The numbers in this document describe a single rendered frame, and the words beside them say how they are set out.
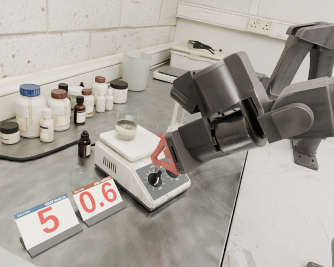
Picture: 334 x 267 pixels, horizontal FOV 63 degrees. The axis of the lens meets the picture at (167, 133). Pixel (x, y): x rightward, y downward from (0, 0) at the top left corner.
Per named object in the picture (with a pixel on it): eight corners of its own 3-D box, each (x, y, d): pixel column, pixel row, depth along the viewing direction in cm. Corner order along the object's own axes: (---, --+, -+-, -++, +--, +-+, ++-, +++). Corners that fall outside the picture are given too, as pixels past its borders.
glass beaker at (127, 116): (110, 133, 64) (113, 101, 60) (132, 133, 66) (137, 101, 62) (116, 147, 59) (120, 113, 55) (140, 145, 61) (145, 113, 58)
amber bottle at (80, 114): (71, 122, 83) (71, 96, 80) (79, 118, 86) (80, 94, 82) (79, 125, 82) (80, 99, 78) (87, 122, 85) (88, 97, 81)
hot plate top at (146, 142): (170, 147, 64) (170, 143, 64) (131, 162, 55) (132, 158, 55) (136, 126, 71) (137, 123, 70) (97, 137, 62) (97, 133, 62)
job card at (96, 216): (126, 206, 55) (129, 190, 53) (88, 227, 49) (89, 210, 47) (108, 190, 59) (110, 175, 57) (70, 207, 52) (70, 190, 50)
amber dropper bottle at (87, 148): (77, 158, 67) (78, 133, 64) (77, 151, 70) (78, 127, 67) (90, 158, 68) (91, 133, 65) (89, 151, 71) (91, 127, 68)
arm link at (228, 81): (180, 79, 34) (273, 27, 28) (204, 70, 42) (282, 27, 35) (220, 160, 35) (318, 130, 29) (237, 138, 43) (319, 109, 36)
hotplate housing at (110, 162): (190, 190, 64) (197, 161, 60) (150, 214, 54) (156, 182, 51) (128, 148, 76) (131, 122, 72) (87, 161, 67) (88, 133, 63)
